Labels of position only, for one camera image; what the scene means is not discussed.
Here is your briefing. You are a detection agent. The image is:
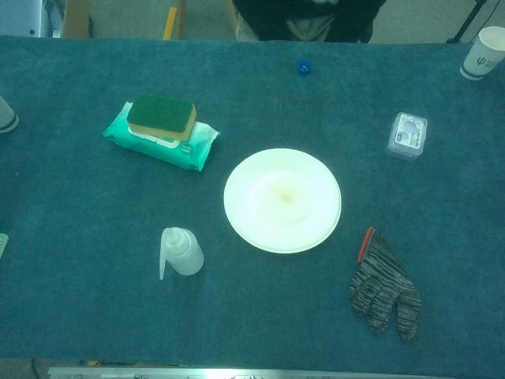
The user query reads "translucent plastic squeeze bottle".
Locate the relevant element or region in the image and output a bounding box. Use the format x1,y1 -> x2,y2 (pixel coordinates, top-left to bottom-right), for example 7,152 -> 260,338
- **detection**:
159,227 -> 205,281

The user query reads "yellow wooden strip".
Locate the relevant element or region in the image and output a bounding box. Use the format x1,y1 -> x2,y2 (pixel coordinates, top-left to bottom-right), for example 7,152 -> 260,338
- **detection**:
163,0 -> 186,40

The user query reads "brown cardboard box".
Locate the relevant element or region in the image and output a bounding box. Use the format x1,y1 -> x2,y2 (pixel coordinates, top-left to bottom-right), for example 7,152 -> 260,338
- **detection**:
61,0 -> 94,39

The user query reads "aluminium rail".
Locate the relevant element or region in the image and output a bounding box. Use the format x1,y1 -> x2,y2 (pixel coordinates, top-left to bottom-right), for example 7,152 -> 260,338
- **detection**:
47,366 -> 455,379

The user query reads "silver metal frame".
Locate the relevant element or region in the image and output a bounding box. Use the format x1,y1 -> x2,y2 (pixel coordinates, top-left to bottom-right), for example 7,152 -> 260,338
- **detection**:
0,0 -> 64,39

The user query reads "white round plate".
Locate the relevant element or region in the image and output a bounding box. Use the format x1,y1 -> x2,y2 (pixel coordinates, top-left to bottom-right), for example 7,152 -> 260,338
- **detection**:
223,148 -> 342,255

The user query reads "teal table cloth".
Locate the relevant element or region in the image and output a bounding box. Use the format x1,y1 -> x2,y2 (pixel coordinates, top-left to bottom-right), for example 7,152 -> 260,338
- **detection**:
0,34 -> 505,374

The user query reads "grey black knit glove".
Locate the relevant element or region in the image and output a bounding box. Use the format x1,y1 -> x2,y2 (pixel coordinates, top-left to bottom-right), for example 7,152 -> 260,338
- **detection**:
348,226 -> 422,342

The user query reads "white paper cup blue logo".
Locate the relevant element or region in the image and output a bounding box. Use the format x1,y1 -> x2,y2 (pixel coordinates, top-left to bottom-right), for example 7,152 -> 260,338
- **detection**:
459,26 -> 505,81

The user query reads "black tripod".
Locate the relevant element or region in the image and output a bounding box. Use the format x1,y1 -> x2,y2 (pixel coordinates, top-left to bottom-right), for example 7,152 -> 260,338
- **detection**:
445,0 -> 490,44

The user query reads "green yellow sponge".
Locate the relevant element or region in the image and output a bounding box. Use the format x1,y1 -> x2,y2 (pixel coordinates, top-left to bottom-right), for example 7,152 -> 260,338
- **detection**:
126,93 -> 198,143

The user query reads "person in dark jacket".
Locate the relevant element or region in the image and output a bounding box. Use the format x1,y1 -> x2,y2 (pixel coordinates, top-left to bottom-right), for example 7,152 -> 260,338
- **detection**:
230,0 -> 387,43

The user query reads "small clear plastic box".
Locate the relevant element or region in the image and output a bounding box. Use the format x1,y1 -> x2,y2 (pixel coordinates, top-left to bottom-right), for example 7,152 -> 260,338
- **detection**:
385,111 -> 430,159

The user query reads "green wet wipes pack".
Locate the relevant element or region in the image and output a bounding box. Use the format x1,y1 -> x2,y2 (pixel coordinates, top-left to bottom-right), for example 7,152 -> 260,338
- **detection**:
102,101 -> 221,173

